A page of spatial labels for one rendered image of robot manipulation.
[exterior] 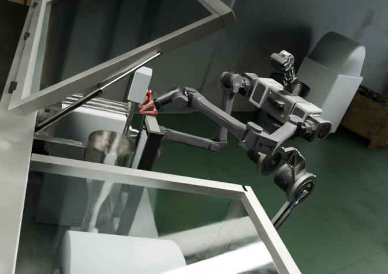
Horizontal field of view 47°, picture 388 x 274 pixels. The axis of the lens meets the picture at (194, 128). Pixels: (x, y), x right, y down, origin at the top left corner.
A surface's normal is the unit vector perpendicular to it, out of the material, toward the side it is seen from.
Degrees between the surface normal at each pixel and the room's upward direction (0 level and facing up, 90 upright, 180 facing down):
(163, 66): 90
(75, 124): 90
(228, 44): 90
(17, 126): 0
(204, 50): 90
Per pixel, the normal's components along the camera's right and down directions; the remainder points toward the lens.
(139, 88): 0.04, 0.43
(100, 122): 0.24, 0.47
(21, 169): 0.33, -0.86
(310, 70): -0.74, 0.03
